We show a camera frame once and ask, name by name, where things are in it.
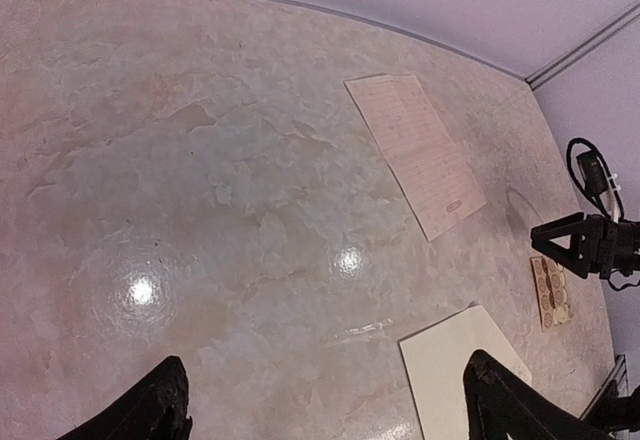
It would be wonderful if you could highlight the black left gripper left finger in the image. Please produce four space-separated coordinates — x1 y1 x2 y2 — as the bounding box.
62 355 193 440

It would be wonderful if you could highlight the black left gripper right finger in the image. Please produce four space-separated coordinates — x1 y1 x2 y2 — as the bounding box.
463 349 620 439

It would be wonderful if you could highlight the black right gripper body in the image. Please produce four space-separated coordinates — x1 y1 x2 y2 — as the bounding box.
586 215 639 276

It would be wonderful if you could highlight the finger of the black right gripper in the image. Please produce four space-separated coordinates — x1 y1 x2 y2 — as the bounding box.
530 213 607 278

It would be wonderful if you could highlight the brown sticker sheet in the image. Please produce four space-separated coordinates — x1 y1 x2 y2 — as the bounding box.
530 256 573 331

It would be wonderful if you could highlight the cream paper envelope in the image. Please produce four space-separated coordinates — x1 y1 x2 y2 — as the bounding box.
399 305 532 439

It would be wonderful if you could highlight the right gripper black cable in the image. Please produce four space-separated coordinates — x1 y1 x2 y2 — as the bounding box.
565 137 640 291

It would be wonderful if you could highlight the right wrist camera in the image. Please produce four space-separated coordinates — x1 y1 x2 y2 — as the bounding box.
576 150 625 223

